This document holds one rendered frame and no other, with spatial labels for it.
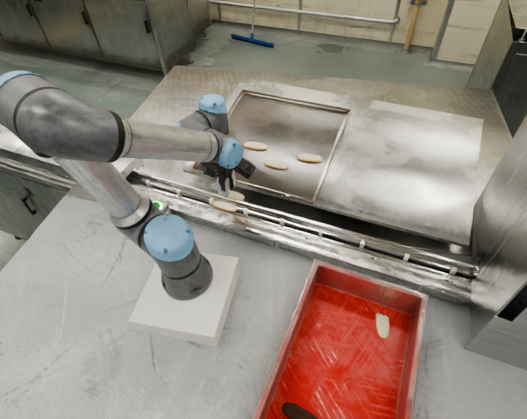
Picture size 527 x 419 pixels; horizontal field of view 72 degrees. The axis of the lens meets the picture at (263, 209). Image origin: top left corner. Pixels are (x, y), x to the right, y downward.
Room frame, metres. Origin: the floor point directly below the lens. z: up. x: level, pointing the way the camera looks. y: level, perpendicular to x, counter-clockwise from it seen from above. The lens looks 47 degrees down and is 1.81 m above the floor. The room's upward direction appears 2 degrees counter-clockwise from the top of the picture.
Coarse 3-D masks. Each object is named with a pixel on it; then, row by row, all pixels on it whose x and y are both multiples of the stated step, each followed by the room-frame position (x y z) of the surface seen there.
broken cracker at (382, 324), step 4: (376, 316) 0.48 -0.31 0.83; (380, 316) 0.48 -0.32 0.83; (384, 316) 0.48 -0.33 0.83; (376, 320) 0.47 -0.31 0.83; (380, 320) 0.46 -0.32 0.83; (384, 320) 0.46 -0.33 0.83; (388, 320) 0.46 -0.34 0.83; (376, 324) 0.46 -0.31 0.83; (380, 324) 0.45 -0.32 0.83; (384, 324) 0.45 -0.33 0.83; (388, 324) 0.45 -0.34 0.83; (380, 328) 0.44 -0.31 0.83; (384, 328) 0.44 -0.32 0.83; (388, 328) 0.44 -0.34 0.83; (380, 332) 0.43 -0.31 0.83; (384, 332) 0.43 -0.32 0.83; (388, 332) 0.43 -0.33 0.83; (380, 336) 0.42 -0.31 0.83; (384, 336) 0.42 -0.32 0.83
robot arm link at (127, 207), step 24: (24, 72) 0.64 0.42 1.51; (0, 96) 0.58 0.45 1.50; (24, 96) 0.55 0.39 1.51; (0, 120) 0.58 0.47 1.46; (72, 168) 0.59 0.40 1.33; (96, 168) 0.62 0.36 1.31; (96, 192) 0.61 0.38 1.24; (120, 192) 0.63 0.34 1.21; (120, 216) 0.63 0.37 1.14; (144, 216) 0.64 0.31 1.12
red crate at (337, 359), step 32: (320, 288) 0.58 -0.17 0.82; (320, 320) 0.48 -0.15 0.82; (352, 320) 0.47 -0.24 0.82; (320, 352) 0.38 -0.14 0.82; (352, 352) 0.38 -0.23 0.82; (384, 352) 0.38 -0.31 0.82; (288, 384) 0.31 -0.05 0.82; (320, 384) 0.30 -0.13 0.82; (352, 384) 0.30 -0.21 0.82; (384, 384) 0.30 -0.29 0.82; (320, 416) 0.23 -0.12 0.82; (352, 416) 0.23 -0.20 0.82; (384, 416) 0.23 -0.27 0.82
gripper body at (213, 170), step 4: (204, 164) 0.90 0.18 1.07; (208, 164) 0.90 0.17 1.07; (212, 164) 0.90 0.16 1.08; (216, 164) 0.90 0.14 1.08; (208, 168) 0.90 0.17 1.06; (212, 168) 0.89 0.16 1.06; (216, 168) 0.89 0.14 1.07; (220, 168) 0.89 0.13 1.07; (224, 168) 0.88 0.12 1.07; (204, 172) 0.91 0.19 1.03; (208, 172) 0.91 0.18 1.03; (212, 172) 0.90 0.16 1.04; (216, 172) 0.89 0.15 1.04; (220, 172) 0.88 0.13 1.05; (224, 172) 0.88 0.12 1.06; (228, 172) 0.89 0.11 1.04; (212, 176) 0.90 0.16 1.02; (224, 176) 0.88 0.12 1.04; (228, 176) 0.89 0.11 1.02
